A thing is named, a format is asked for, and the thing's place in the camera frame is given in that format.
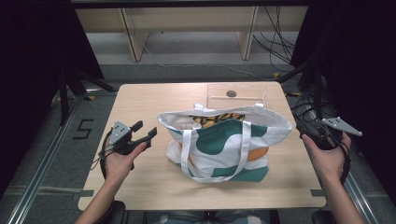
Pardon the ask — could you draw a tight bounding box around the grey floor tape strip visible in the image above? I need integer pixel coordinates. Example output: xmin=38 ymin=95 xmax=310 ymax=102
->
xmin=4 ymin=185 xmax=95 ymax=201

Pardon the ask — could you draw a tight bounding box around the bundle of black floor cables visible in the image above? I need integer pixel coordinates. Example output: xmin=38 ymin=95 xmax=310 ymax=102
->
xmin=251 ymin=6 xmax=296 ymax=73

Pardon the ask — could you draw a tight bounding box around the black curtain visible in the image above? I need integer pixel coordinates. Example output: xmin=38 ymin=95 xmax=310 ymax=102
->
xmin=0 ymin=0 xmax=106 ymax=195
xmin=289 ymin=0 xmax=396 ymax=203

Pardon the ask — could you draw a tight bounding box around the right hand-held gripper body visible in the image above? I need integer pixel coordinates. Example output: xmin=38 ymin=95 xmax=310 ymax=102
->
xmin=309 ymin=116 xmax=363 ymax=151

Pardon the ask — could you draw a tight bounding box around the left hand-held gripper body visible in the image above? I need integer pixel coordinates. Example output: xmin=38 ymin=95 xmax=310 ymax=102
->
xmin=108 ymin=120 xmax=152 ymax=156

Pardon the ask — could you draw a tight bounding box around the person's left hand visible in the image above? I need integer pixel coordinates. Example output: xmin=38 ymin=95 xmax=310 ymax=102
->
xmin=104 ymin=139 xmax=148 ymax=185

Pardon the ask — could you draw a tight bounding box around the white green orange tote bag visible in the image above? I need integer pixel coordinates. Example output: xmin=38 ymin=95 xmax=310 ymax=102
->
xmin=157 ymin=103 xmax=293 ymax=184

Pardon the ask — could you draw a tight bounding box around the aluminium floor rail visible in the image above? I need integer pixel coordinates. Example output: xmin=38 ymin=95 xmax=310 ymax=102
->
xmin=342 ymin=171 xmax=381 ymax=224
xmin=6 ymin=92 xmax=86 ymax=224

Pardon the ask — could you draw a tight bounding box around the clear plastic bin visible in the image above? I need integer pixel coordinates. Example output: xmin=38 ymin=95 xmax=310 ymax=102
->
xmin=205 ymin=82 xmax=269 ymax=110

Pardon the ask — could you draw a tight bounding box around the black chair armrest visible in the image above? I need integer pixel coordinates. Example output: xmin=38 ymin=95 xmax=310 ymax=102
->
xmin=311 ymin=209 xmax=338 ymax=224
xmin=101 ymin=200 xmax=129 ymax=224

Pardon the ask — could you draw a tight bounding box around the thin white floor cable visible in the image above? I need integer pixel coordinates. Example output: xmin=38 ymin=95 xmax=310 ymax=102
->
xmin=143 ymin=45 xmax=276 ymax=82

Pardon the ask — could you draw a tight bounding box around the beige wooden desk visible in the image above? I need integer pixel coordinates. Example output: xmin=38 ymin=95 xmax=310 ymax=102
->
xmin=70 ymin=0 xmax=309 ymax=63

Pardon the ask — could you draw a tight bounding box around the person's right hand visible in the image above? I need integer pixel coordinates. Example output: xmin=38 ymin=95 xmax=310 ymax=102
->
xmin=302 ymin=132 xmax=352 ymax=188

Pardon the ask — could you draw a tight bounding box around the yellow black striped chips bag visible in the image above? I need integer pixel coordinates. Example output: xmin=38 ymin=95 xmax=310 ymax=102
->
xmin=189 ymin=112 xmax=247 ymax=129

